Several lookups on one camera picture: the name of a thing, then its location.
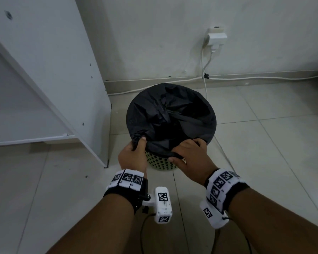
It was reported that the person's left hand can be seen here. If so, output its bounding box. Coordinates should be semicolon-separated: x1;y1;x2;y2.
118;137;149;179

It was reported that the person's right hand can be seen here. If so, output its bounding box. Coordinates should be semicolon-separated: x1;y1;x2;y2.
167;138;219;186

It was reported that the black trash bag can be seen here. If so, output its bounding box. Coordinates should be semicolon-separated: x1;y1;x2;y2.
126;83;217;160

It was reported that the person's right forearm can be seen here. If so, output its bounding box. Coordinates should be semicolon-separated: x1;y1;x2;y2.
220;188;318;254

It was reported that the person's left forearm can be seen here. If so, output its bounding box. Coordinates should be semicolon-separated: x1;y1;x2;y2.
46;193;135;254

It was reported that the left marker wrist band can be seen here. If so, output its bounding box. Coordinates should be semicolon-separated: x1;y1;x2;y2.
103;169;149;213

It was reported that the marker wrist band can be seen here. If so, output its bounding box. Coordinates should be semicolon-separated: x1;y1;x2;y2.
103;169;149;213
204;168;250;212

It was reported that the right marker wrist band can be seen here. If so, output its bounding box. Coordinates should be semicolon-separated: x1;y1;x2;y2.
204;168;250;212

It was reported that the white cabinet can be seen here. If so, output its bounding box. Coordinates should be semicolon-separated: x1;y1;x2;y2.
0;0;112;168

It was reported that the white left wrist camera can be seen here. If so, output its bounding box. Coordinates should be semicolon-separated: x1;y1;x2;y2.
143;186;173;225

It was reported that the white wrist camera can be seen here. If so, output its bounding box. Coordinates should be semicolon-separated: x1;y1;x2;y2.
200;199;229;230
143;186;173;225

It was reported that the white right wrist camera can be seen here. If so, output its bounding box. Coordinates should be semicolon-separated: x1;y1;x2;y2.
200;199;229;230

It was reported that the black camera cable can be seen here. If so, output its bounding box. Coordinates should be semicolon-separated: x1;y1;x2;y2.
140;213;156;254

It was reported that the white cable along baseboard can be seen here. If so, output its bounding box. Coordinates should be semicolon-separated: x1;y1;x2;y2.
107;72;318;96

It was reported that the white wall power adapter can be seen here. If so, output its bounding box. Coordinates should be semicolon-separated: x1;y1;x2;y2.
203;26;228;53

